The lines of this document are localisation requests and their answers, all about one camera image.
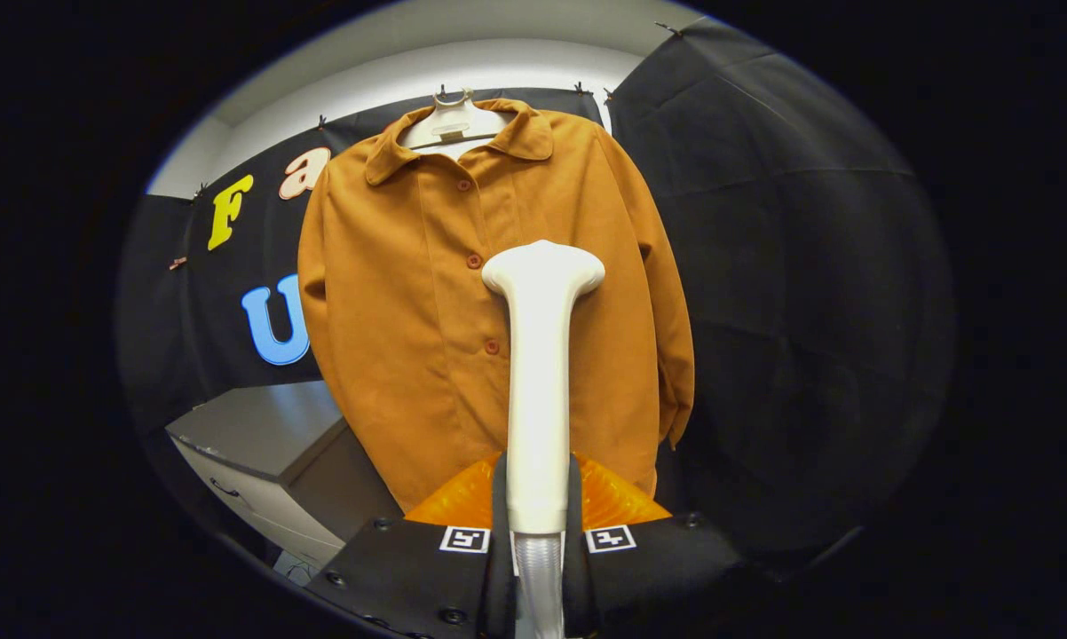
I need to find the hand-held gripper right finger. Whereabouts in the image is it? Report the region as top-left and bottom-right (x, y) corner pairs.
(562, 451), (747, 639)

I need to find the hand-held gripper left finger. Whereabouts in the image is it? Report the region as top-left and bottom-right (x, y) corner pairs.
(307, 451), (517, 639)

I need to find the white garment steamer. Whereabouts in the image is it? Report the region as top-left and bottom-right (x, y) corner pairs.
(481, 240), (606, 639)

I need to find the orange button shirt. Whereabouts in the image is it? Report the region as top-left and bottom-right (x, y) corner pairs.
(297, 98), (696, 514)

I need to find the white clothes hanger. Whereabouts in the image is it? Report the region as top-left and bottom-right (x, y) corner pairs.
(398, 87), (518, 161)

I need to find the grey cabinet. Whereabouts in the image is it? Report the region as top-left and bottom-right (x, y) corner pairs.
(165, 380), (406, 569)

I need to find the row of black clips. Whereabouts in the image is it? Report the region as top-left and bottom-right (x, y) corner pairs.
(192, 22), (685, 201)

